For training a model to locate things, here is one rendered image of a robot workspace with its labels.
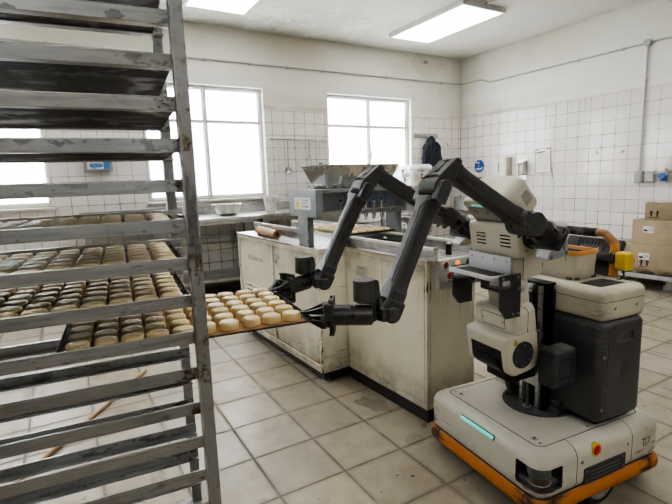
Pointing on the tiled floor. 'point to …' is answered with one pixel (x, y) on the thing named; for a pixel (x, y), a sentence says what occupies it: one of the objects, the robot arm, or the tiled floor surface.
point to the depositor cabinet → (251, 241)
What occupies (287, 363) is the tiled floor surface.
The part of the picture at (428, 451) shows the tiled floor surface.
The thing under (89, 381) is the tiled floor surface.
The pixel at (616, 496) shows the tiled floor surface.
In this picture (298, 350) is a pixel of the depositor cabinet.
